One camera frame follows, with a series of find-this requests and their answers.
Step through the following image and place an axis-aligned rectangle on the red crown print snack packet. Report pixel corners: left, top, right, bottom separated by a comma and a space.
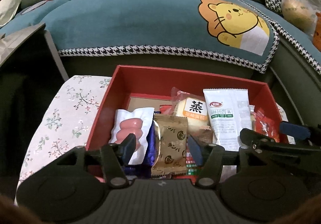
185, 155, 207, 184

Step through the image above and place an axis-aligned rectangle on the dark side table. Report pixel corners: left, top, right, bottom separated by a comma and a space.
0, 23, 69, 189

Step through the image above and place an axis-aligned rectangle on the small red snack packet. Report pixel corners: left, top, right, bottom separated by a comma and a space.
254, 107, 280, 143

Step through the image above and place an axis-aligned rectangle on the red cardboard box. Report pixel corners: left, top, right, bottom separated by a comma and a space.
85, 65, 289, 184

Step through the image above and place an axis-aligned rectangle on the steamed cake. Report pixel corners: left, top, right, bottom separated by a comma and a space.
171, 87, 208, 134

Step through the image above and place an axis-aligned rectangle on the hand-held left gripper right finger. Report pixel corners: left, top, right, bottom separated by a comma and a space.
188, 136, 254, 188

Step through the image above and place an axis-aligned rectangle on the brown snack packet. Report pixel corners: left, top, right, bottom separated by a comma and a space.
151, 113, 188, 179

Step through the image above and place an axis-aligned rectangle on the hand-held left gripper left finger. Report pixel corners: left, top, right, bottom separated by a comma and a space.
56, 133, 136, 188

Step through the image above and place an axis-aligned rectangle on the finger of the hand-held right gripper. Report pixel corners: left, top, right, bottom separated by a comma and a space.
239, 128, 276, 150
279, 121, 311, 139

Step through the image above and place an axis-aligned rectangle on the blue wafer biscuit packet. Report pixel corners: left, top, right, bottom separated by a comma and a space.
123, 124, 158, 177

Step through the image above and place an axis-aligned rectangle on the pale green pillow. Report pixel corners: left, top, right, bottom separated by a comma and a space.
0, 0, 24, 26

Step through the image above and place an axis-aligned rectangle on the green sofa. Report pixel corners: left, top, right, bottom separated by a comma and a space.
0, 0, 321, 114

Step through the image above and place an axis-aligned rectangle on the teal houndstooth trim sofa cover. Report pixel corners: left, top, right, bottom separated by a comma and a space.
231, 0, 321, 74

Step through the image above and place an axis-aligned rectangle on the orange plastic basket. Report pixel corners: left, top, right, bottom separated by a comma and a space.
312, 12, 321, 51

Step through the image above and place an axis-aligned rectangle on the yellow fruit in bag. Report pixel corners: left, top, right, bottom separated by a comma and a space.
282, 0, 314, 27

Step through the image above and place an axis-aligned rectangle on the long white snack packet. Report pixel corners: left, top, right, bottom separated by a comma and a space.
203, 88, 252, 152

